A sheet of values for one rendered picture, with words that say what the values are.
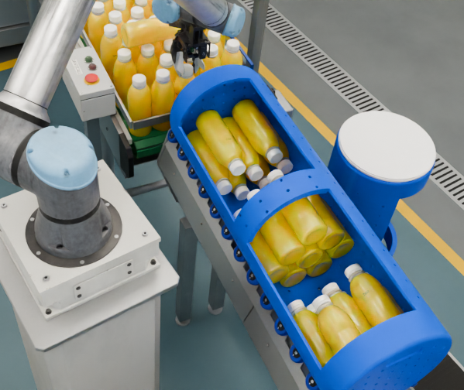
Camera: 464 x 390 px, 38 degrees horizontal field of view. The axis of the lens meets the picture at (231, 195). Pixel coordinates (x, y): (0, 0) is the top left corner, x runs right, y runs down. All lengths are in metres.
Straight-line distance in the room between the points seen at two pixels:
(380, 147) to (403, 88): 1.95
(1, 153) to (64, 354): 0.45
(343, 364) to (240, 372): 1.30
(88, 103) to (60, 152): 0.72
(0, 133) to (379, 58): 3.03
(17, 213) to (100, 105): 0.60
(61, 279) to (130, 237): 0.16
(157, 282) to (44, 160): 0.38
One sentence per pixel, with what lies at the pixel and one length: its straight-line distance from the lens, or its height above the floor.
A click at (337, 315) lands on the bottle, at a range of 1.44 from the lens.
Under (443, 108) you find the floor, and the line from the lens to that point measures 3.84.
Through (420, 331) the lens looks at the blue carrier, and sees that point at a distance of 1.36.
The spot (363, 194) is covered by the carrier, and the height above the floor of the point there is 0.96.
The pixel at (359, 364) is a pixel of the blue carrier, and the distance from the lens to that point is 1.34.
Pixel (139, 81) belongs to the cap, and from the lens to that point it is 1.93.
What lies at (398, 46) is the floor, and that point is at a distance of 4.18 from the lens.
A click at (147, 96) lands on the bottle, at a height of 1.05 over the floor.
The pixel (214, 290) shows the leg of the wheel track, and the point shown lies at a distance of 2.57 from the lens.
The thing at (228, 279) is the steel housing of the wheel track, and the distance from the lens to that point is 1.78.
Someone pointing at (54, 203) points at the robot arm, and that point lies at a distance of 1.25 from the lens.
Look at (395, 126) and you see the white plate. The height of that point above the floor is 1.04.
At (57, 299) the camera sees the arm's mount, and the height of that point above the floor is 1.20.
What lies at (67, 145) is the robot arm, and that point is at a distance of 1.23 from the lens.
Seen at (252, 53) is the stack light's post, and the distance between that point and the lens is 2.43.
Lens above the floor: 2.34
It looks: 49 degrees down
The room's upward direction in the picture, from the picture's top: 8 degrees clockwise
